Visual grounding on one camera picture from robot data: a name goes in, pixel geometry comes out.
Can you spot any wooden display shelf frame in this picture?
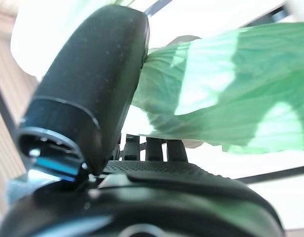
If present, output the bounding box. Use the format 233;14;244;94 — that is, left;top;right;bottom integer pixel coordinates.
0;0;41;223

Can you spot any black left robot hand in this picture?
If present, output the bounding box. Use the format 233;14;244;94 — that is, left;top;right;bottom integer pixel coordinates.
0;4;286;237

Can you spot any green napa cabbage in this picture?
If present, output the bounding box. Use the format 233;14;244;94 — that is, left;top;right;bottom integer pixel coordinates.
131;21;304;155

